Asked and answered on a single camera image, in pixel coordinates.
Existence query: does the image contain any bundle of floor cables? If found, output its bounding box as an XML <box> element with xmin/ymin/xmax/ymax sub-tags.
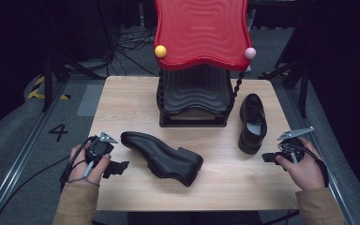
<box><xmin>114</xmin><ymin>26</ymin><xmax>158</xmax><ymax>77</ymax></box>

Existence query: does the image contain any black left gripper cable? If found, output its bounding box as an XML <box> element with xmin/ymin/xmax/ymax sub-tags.
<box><xmin>0</xmin><ymin>135</ymin><xmax>98</xmax><ymax>225</ymax></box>

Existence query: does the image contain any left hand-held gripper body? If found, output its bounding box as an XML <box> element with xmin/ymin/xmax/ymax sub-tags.
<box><xmin>85</xmin><ymin>131</ymin><xmax>119</xmax><ymax>167</ymax></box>

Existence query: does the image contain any black leather shoe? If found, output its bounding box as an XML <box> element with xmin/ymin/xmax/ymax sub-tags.
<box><xmin>120</xmin><ymin>130</ymin><xmax>204</xmax><ymax>188</ymax></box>
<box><xmin>237</xmin><ymin>93</ymin><xmax>268</xmax><ymax>156</ymax></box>

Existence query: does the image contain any aluminium floor rail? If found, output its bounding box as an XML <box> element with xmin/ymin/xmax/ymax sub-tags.
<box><xmin>0</xmin><ymin>82</ymin><xmax>70</xmax><ymax>225</ymax></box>
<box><xmin>285</xmin><ymin>88</ymin><xmax>359</xmax><ymax>225</ymax></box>

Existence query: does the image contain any person's right hand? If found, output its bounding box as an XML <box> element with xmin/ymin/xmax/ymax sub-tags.
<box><xmin>275</xmin><ymin>137</ymin><xmax>326</xmax><ymax>191</ymax></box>

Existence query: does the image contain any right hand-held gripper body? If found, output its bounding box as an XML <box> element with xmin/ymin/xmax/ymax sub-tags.
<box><xmin>277</xmin><ymin>126</ymin><xmax>315</xmax><ymax>164</ymax></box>

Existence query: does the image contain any yellow and black floor tape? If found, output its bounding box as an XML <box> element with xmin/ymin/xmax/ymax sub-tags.
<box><xmin>26</xmin><ymin>75</ymin><xmax>71</xmax><ymax>101</ymax></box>

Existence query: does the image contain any grey wrist cord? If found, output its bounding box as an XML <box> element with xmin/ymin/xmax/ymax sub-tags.
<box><xmin>67</xmin><ymin>159</ymin><xmax>101</xmax><ymax>188</ymax></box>

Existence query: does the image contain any black metal stand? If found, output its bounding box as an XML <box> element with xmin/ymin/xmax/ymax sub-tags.
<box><xmin>41</xmin><ymin>51</ymin><xmax>109</xmax><ymax>113</ymax></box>
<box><xmin>258</xmin><ymin>54</ymin><xmax>311</xmax><ymax>119</ymax></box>

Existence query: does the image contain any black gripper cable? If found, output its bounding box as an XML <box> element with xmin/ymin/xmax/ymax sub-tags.
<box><xmin>293</xmin><ymin>143</ymin><xmax>330</xmax><ymax>188</ymax></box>
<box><xmin>0</xmin><ymin>135</ymin><xmax>98</xmax><ymax>225</ymax></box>

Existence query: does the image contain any red and black shoe rack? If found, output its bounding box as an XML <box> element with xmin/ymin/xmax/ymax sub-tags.
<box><xmin>154</xmin><ymin>0</ymin><xmax>257</xmax><ymax>128</ymax></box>

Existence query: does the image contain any person's left hand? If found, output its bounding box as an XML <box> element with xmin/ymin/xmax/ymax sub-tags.
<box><xmin>67</xmin><ymin>142</ymin><xmax>113</xmax><ymax>188</ymax></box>

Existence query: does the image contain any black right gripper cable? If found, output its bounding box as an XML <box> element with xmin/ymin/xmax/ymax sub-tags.
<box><xmin>293</xmin><ymin>143</ymin><xmax>330</xmax><ymax>188</ymax></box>

